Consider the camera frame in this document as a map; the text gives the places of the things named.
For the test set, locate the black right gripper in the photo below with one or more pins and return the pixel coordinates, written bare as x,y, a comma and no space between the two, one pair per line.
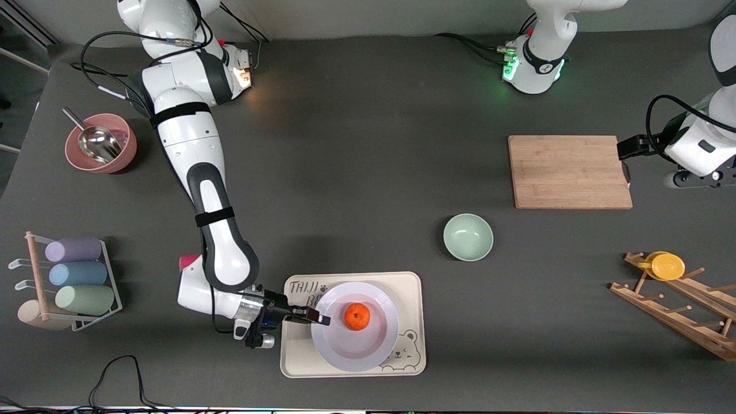
276,311

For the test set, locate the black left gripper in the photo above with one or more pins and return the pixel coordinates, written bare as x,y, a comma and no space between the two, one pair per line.
632,148

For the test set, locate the orange mandarin fruit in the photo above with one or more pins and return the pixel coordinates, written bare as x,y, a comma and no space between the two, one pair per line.
357,317

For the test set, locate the white round plate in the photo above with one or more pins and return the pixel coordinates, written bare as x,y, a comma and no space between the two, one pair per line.
356,351

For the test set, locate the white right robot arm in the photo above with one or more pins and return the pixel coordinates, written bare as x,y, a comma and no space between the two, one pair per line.
195,149

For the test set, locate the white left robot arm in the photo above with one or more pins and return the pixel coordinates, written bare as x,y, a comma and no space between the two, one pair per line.
543,34

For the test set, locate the wooden cutting board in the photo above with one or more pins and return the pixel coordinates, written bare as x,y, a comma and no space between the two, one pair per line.
569,172

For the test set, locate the beige bear print tray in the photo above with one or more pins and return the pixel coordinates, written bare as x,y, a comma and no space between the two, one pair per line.
411,293

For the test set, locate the yellow cup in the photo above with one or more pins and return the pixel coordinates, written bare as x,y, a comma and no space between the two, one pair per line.
667,267

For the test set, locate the pink folded cloth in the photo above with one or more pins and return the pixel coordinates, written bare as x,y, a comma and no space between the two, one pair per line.
187,263

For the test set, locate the light green bowl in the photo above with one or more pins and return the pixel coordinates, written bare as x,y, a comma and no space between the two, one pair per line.
468,237

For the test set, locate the wooden peg drying rack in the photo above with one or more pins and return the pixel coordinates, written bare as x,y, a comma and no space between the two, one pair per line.
678,319

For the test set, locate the green cup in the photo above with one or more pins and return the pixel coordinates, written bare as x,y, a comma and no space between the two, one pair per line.
85,299

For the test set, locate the blue cup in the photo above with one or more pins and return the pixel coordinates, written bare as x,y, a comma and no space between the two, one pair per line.
77,274

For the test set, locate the purple cup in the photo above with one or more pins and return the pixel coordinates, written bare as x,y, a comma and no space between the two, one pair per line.
73,250

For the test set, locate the pink bowl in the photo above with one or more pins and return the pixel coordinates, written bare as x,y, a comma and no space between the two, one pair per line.
127,146

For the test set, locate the metal scoop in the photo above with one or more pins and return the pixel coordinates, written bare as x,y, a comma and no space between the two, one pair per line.
100,144

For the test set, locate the wooden rack rod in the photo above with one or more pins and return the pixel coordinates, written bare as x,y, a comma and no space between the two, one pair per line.
38,276

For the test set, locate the beige cup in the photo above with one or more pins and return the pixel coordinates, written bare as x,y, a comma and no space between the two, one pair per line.
31,316

